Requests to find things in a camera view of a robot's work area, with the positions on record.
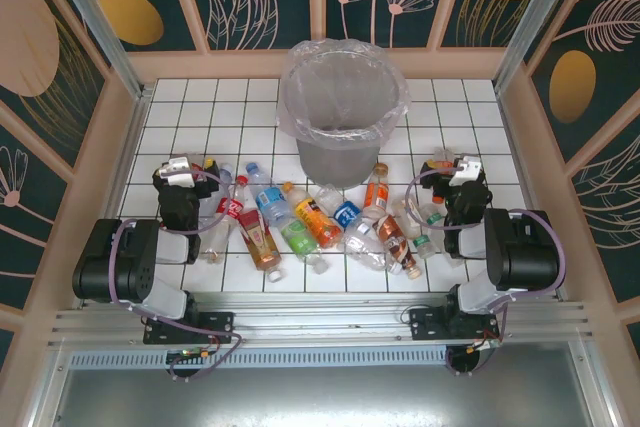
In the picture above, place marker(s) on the clear bottle white cap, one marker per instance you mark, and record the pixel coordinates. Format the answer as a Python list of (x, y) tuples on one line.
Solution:
[(226, 173)]

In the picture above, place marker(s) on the cola bottle red cap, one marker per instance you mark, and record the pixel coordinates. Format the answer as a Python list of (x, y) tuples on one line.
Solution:
[(229, 207)]

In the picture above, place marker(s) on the tall clear bottle green label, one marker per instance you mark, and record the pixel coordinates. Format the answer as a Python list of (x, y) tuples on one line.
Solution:
[(424, 243)]

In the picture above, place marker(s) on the orange label bottle orange cap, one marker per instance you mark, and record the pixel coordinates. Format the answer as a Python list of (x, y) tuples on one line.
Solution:
[(377, 194)]

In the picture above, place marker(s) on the blue label water bottle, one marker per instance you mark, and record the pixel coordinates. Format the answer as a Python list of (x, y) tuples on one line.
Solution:
[(270, 199)]

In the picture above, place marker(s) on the brown label bottle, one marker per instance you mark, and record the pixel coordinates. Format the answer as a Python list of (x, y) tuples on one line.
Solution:
[(392, 237)]

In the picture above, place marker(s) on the amber tea bottle white cap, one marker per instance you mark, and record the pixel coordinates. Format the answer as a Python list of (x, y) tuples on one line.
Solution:
[(260, 242)]

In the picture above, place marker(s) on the large crushed clear bottle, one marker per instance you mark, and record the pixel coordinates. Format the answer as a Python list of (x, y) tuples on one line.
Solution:
[(367, 249)]

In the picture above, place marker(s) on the orange juice bottle yellow cap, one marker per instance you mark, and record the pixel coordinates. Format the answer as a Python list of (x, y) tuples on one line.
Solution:
[(312, 217)]

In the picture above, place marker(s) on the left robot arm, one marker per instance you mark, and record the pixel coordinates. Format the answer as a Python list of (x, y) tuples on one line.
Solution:
[(110, 257)]

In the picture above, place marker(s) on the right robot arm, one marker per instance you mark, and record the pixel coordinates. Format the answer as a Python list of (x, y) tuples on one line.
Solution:
[(525, 247)]

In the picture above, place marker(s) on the grey plastic bin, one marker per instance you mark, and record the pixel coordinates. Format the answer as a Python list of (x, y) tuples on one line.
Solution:
[(335, 162)]

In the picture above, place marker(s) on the grey metal panel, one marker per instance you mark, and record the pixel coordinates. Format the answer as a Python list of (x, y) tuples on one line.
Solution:
[(320, 397)]

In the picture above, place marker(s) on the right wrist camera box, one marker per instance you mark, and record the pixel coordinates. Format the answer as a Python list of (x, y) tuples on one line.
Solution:
[(467, 172)]

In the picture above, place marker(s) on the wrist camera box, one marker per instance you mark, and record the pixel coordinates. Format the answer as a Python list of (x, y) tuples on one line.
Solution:
[(467, 172), (177, 174)]

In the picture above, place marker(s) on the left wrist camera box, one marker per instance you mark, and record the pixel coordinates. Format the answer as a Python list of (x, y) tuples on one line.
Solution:
[(177, 174)]

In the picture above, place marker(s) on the aluminium side rail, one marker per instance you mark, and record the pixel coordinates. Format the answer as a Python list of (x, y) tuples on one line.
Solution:
[(127, 162), (522, 167)]

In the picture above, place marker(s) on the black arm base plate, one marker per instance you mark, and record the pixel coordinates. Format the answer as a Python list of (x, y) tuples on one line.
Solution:
[(422, 322), (220, 322)]

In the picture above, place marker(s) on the aluminium frame post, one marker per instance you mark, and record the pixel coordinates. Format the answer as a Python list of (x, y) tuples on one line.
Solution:
[(107, 42), (525, 27)]

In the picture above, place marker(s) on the aluminium front rail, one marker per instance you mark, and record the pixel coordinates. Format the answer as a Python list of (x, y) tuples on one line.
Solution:
[(320, 319)]

